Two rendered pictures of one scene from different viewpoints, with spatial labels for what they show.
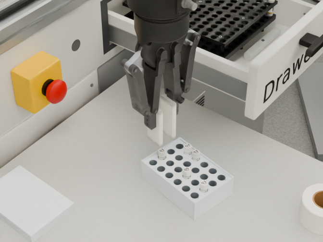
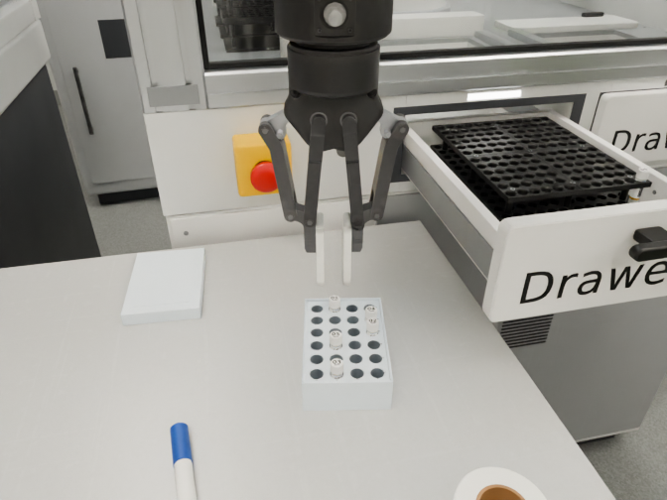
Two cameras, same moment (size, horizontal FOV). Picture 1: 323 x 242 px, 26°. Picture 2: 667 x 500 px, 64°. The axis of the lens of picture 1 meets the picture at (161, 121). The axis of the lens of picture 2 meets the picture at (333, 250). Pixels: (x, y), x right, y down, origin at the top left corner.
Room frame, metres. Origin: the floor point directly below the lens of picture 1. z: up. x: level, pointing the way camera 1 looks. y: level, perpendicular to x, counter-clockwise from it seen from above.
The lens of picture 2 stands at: (0.47, -0.29, 1.17)
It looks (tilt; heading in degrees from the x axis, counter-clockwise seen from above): 33 degrees down; 40
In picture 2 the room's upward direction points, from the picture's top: straight up
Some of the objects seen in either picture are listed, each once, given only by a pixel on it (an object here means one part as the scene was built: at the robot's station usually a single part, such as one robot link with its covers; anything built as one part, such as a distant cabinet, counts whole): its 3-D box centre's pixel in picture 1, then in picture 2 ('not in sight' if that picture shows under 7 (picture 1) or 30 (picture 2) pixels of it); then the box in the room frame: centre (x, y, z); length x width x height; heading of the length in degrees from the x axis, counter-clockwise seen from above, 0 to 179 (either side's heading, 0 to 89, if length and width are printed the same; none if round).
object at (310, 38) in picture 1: (312, 42); (659, 241); (0.97, -0.25, 0.91); 0.07 x 0.04 x 0.01; 143
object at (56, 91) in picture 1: (54, 90); (265, 175); (0.88, 0.17, 0.88); 0.04 x 0.03 x 0.04; 143
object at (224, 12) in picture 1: (199, 16); (525, 174); (1.11, -0.07, 0.87); 0.22 x 0.18 x 0.06; 53
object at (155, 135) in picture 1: (155, 124); (320, 249); (0.80, 0.01, 0.87); 0.03 x 0.01 x 0.07; 42
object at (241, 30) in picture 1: (247, 21); (577, 188); (1.05, -0.15, 0.90); 0.18 x 0.02 x 0.01; 143
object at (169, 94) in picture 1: (177, 98); (365, 226); (0.83, -0.02, 0.90); 0.03 x 0.01 x 0.05; 132
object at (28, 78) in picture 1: (39, 82); (263, 165); (0.90, 0.20, 0.88); 0.07 x 0.05 x 0.07; 143
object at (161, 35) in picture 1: (161, 34); (333, 95); (0.81, 0.00, 1.03); 0.08 x 0.07 x 0.09; 132
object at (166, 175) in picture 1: (186, 176); (344, 349); (0.78, -0.04, 0.78); 0.12 x 0.08 x 0.04; 42
